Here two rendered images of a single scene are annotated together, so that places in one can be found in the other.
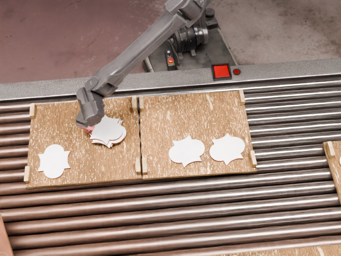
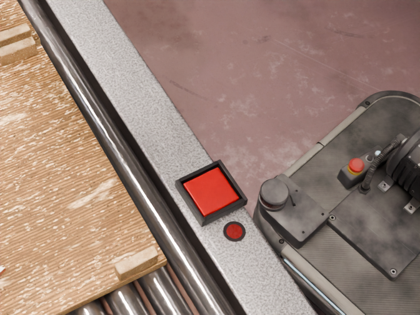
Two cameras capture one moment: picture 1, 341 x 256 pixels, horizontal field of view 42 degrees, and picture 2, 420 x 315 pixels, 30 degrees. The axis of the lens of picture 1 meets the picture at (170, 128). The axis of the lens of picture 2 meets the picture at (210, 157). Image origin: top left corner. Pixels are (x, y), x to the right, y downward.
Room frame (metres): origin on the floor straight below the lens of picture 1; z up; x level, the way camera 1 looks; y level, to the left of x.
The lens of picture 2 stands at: (0.80, -0.65, 1.90)
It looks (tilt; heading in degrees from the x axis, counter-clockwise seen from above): 58 degrees down; 55
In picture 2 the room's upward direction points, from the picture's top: 10 degrees clockwise
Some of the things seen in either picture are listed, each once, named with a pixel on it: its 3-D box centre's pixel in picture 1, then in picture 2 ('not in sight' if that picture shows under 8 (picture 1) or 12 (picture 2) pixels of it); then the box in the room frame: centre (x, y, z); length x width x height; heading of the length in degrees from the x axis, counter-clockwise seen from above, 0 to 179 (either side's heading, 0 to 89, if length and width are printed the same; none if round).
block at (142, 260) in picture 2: (241, 97); (136, 263); (0.97, -0.28, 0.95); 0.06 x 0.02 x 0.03; 4
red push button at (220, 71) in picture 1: (221, 72); (210, 193); (1.12, -0.21, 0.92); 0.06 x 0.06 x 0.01; 5
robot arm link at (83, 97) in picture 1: (86, 99); not in sight; (0.83, 0.28, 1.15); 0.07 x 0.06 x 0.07; 19
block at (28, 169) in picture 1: (27, 174); not in sight; (0.65, 0.50, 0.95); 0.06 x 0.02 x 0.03; 5
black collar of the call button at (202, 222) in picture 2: (221, 71); (210, 192); (1.12, -0.21, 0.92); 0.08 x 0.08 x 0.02; 5
